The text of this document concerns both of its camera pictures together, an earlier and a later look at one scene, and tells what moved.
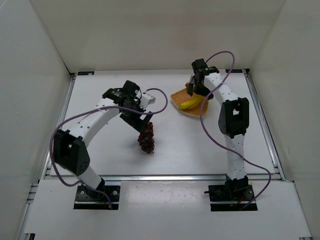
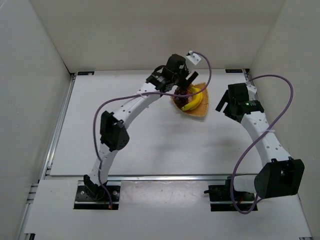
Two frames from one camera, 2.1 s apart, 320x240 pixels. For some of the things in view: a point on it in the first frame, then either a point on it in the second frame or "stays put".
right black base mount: x=237 y=190 stays put
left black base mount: x=102 y=198 stays put
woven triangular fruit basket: x=182 y=95 stays put
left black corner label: x=85 y=73 stays put
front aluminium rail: x=162 y=178 stays put
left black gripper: x=133 y=119 → x=184 y=80
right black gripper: x=194 y=80 → x=227 y=104
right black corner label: x=234 y=71 stays put
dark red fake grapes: x=146 y=139 → x=181 y=101
